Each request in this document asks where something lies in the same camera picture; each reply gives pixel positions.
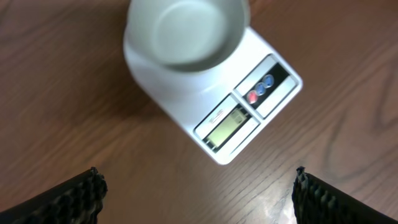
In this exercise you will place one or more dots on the grey round bowl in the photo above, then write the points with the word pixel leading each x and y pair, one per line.
pixel 186 35

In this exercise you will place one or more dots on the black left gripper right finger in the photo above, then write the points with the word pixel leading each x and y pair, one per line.
pixel 317 202

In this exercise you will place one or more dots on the white digital kitchen scale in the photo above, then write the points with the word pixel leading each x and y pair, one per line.
pixel 224 108

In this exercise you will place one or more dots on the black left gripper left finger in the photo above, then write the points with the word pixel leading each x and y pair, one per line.
pixel 77 200

